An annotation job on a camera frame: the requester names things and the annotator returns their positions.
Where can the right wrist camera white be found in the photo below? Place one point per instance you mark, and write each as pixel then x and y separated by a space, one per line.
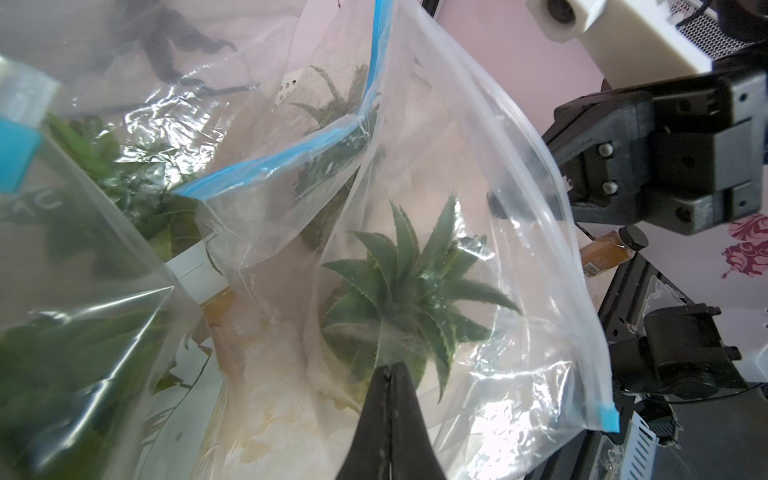
pixel 634 42

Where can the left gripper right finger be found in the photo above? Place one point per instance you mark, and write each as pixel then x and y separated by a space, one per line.
pixel 411 453

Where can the amber bottle black cap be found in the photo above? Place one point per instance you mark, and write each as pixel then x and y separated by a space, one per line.
pixel 612 249

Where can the zip-top bag clear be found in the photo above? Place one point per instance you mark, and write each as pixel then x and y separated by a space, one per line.
pixel 84 300
pixel 182 91
pixel 443 127

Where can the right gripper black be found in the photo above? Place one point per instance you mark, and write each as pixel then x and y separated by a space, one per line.
pixel 685 155

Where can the pineapple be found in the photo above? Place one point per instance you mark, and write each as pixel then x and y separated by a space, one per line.
pixel 334 158
pixel 399 303
pixel 72 360

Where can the white slotted cable duct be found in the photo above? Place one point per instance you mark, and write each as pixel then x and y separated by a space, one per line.
pixel 639 451

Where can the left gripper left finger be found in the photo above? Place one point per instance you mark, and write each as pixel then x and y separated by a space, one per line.
pixel 369 456

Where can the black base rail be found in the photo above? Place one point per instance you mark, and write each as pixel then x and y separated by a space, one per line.
pixel 666 352

